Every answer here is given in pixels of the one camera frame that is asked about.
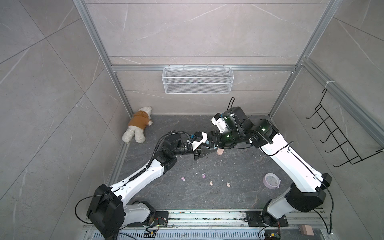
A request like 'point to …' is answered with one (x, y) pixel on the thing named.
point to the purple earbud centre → (203, 176)
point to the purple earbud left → (183, 178)
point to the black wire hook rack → (344, 145)
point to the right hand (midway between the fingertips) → (209, 144)
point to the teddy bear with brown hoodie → (139, 121)
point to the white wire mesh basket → (198, 80)
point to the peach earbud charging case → (220, 151)
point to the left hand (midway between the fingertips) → (216, 144)
